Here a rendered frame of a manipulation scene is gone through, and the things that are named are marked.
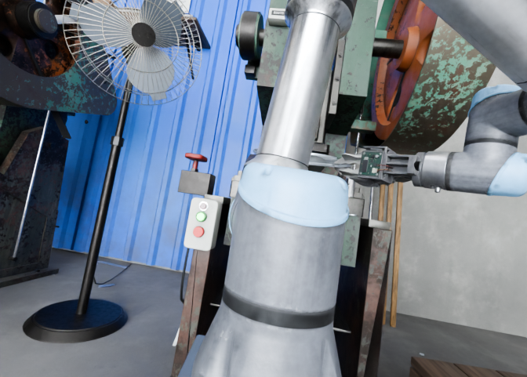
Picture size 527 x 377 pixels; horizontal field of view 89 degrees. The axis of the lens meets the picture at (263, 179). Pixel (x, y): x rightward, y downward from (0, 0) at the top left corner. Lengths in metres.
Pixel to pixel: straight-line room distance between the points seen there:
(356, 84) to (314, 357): 0.91
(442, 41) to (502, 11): 0.45
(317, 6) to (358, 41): 0.64
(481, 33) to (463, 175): 0.23
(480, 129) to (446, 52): 0.36
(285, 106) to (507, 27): 0.29
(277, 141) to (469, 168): 0.35
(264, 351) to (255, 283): 0.05
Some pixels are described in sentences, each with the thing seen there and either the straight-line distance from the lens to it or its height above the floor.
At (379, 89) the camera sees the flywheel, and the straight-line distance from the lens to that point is 1.55.
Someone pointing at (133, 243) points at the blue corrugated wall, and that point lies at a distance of 2.54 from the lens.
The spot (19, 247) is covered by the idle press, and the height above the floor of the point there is 0.19.
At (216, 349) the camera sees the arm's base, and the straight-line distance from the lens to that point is 0.29.
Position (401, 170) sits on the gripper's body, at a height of 0.75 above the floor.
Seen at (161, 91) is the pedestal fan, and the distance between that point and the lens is 1.47.
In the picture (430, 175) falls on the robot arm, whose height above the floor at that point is 0.74.
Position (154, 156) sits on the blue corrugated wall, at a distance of 2.50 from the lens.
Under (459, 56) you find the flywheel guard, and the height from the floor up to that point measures 1.10.
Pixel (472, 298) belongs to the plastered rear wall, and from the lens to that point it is 2.66.
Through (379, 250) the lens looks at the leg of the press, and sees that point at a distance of 0.80.
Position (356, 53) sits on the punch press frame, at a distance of 1.11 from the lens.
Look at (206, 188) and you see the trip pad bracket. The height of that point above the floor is 0.66.
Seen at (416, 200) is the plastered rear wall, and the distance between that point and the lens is 2.42.
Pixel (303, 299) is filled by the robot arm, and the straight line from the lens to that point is 0.25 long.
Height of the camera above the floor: 0.63
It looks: 6 degrees up
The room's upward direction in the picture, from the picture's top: 9 degrees clockwise
